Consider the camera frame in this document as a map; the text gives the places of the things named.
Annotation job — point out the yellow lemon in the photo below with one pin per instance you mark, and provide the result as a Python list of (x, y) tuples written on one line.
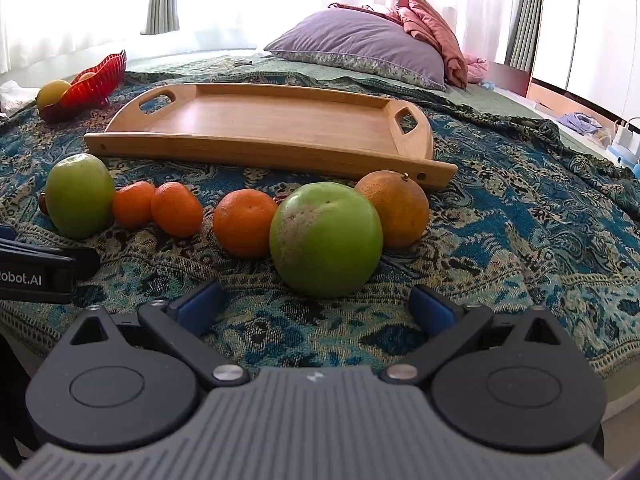
[(52, 92)]

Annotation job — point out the blue paisley blanket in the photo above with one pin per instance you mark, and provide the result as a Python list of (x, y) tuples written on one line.
[(500, 240)]

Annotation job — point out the dark red headboard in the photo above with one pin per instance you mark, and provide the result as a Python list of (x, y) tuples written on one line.
[(512, 79)]

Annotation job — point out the white wardrobe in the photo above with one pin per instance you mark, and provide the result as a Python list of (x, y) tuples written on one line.
[(585, 20)]

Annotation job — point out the purple pillow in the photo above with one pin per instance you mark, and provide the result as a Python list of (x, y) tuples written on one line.
[(360, 40)]

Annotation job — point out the wooden serving tray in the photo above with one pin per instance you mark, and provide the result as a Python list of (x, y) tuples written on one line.
[(280, 120)]

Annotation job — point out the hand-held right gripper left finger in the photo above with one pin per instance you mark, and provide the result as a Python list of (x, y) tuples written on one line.
[(200, 306)]

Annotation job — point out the large green pomelo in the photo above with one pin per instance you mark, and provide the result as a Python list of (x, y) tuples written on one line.
[(330, 240)]

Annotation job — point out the white crumpled cloth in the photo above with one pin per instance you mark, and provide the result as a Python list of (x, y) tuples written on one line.
[(17, 95)]

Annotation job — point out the light blue clothes pile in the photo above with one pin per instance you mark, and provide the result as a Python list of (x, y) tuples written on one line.
[(579, 123)]

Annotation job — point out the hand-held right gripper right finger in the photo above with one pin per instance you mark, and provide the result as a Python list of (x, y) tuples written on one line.
[(431, 311)]

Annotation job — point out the white bag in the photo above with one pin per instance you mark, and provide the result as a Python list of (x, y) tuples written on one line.
[(627, 137)]

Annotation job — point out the large pale orange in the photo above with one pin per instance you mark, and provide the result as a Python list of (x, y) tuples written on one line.
[(400, 205)]

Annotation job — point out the small orange tangerine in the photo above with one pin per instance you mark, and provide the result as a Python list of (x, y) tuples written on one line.
[(131, 205), (177, 210)]

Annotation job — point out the green quilted bedspread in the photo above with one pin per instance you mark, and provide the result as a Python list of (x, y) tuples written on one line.
[(475, 97)]

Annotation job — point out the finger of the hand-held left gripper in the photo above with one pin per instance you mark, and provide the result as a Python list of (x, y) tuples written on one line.
[(15, 247)]

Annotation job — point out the orange fruit in bowl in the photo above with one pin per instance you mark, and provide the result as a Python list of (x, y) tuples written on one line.
[(86, 77)]

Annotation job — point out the pink quilted blanket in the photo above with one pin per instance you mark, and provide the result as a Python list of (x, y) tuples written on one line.
[(430, 25)]

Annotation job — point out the medium orange mandarin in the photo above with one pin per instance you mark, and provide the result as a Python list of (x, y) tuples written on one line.
[(242, 222)]

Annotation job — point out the small green apple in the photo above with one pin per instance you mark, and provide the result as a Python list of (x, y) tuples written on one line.
[(80, 195)]

